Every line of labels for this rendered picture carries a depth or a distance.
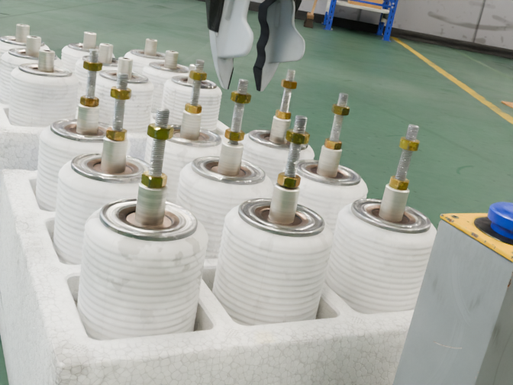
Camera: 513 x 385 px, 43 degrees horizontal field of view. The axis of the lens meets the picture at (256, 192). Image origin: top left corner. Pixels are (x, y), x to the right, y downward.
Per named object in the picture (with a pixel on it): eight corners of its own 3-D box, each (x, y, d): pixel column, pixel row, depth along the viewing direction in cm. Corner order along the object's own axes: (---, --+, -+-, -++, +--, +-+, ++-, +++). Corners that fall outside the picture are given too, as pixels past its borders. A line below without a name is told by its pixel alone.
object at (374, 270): (283, 367, 67) (319, 205, 61) (341, 341, 74) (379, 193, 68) (356, 420, 61) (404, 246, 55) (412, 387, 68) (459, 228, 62)
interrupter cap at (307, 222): (318, 247, 52) (320, 240, 52) (227, 226, 53) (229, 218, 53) (327, 217, 59) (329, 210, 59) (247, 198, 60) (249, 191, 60)
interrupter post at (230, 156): (214, 169, 67) (220, 138, 66) (237, 171, 67) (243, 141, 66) (217, 176, 65) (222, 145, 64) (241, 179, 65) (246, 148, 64)
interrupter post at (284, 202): (291, 229, 55) (299, 192, 54) (264, 222, 55) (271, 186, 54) (295, 220, 57) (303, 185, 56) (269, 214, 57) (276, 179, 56)
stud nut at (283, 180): (291, 189, 54) (293, 180, 54) (273, 183, 55) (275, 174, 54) (301, 185, 56) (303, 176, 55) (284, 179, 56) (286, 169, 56)
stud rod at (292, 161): (286, 205, 55) (304, 118, 52) (276, 201, 55) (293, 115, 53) (291, 202, 56) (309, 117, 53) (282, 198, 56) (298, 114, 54)
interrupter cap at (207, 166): (188, 158, 69) (188, 152, 68) (257, 166, 70) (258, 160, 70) (194, 182, 62) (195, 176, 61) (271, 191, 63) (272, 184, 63)
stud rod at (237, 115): (226, 154, 65) (238, 79, 62) (226, 151, 66) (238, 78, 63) (236, 156, 65) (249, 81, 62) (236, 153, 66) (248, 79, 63)
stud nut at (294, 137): (300, 146, 53) (302, 136, 52) (282, 140, 53) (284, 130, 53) (311, 142, 54) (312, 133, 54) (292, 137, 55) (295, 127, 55)
